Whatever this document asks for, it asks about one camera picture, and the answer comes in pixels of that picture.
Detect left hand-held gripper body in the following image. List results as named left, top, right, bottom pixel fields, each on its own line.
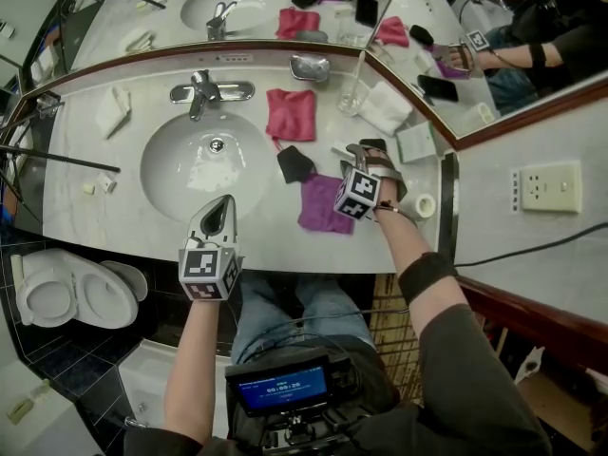
left=179, top=239, right=244, bottom=302

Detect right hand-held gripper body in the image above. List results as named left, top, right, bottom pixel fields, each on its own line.
left=334, top=161, right=408, bottom=221

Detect silver soap dish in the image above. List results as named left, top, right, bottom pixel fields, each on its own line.
left=288, top=52, right=332, bottom=84

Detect person's left forearm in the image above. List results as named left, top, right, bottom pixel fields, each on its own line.
left=161, top=297, right=229, bottom=446

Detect person's right forearm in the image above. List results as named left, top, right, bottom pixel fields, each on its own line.
left=372, top=197, right=452, bottom=346

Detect person's right hand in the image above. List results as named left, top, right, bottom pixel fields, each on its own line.
left=364, top=147, right=395, bottom=170

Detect purple cloth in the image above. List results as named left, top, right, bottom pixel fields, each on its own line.
left=297, top=172, right=356, bottom=236

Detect clear drinking glass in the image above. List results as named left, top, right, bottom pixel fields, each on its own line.
left=336, top=71, right=371, bottom=118

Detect thick folded white towel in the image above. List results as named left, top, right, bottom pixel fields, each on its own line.
left=358, top=81, right=413, bottom=137

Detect white and green card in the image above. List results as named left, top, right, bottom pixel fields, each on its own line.
left=395, top=121, right=438, bottom=164

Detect white sink basin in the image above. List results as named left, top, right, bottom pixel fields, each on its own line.
left=140, top=111, right=281, bottom=225

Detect black cloth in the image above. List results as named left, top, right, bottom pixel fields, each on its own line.
left=275, top=144, right=318, bottom=184

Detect white toilet paper roll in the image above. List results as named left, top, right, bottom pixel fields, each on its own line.
left=414, top=192, right=437, bottom=220

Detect pink cloth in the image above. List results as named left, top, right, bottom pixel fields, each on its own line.
left=264, top=87, right=318, bottom=151

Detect long black ledge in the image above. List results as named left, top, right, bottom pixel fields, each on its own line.
left=436, top=152, right=461, bottom=275

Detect person's blue jeans legs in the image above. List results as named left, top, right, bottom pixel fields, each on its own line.
left=231, top=273, right=379, bottom=365

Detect chest mounted monitor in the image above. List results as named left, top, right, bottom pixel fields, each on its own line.
left=223, top=353, right=355, bottom=420

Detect chrome faucet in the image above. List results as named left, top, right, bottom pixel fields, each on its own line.
left=169, top=68, right=257, bottom=123

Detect black tripod light stand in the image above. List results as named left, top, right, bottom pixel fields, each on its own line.
left=0, top=90, right=123, bottom=227

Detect small folded white towel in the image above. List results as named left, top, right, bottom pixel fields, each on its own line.
left=94, top=85, right=132, bottom=140

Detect narrow wood framed mirror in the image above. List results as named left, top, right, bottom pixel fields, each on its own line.
left=364, top=0, right=608, bottom=151

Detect wide wood framed mirror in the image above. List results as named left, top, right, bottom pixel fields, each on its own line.
left=0, top=0, right=409, bottom=99

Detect person's dark grey shirt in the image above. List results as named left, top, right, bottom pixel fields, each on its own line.
left=123, top=301, right=555, bottom=456

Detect thick black power cable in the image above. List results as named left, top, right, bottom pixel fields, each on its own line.
left=453, top=220, right=608, bottom=270

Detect black chest rig mount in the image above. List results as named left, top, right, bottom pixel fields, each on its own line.
left=232, top=396, right=381, bottom=450

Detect cream wall power socket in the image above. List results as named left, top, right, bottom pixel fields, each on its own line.
left=510, top=160, right=583, bottom=216

